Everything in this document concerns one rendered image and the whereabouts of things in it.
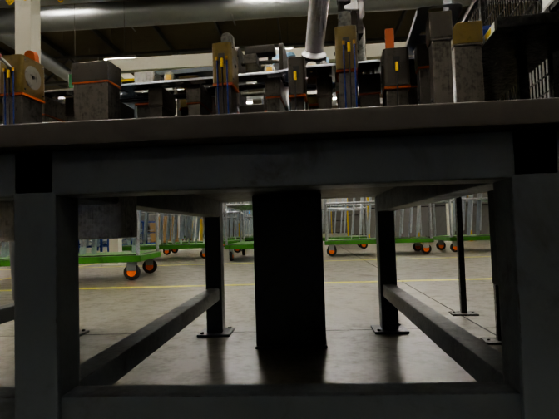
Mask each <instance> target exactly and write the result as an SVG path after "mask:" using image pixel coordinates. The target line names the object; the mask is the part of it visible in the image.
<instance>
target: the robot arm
mask: <svg viewBox="0 0 559 419"><path fill-rule="evenodd" d="M336 1H337V6H338V12H343V11H346V10H351V13H350V15H351V25H355V26H356V31H358V36H359V41H360V39H361V37H362V36H363V18H364V0H336ZM328 7H329V0H309V10H308V21H307V32H306V43H305V49H304V50H303V51H302V53H301V56H302V57H304V59H305V62H306V65H307V63H308V62H315V63H316V64H320V63H321V62H322V61H326V62H327V63H329V58H328V57H326V53H325V52H324V39H325V31H326V23H327V15H328ZM356 13H357V19H356ZM286 54H287V62H288V58H290V57H296V55H295V53H293V52H286ZM273 66H274V68H275V70H276V71H279V70H280V64H279V63H275V64H273Z"/></svg>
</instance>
